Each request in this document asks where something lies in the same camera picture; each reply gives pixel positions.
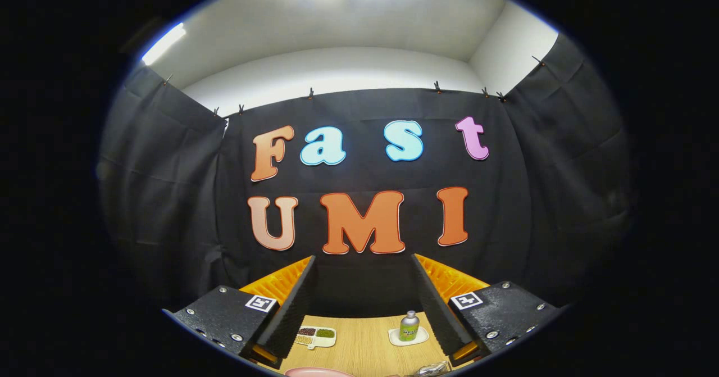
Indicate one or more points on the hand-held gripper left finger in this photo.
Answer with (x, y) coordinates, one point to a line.
(289, 309)

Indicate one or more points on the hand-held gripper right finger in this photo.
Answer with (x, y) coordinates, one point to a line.
(435, 309)

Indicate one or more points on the dark red beans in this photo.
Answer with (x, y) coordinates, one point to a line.
(306, 331)

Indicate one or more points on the white square coaster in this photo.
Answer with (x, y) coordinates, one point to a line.
(423, 335)

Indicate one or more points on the green soda bottle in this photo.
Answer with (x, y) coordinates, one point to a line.
(409, 329)

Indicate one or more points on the yellow beans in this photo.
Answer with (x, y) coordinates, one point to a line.
(303, 340)

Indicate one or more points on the green beans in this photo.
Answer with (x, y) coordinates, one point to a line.
(324, 332)

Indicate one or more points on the white divided snack dish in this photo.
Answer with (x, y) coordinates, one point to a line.
(329, 341)

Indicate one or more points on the pink round plate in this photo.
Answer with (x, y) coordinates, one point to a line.
(317, 372)

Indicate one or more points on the row of black cloth clips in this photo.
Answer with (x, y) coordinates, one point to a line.
(310, 93)

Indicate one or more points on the ceiling light panel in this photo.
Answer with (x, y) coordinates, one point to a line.
(163, 44)

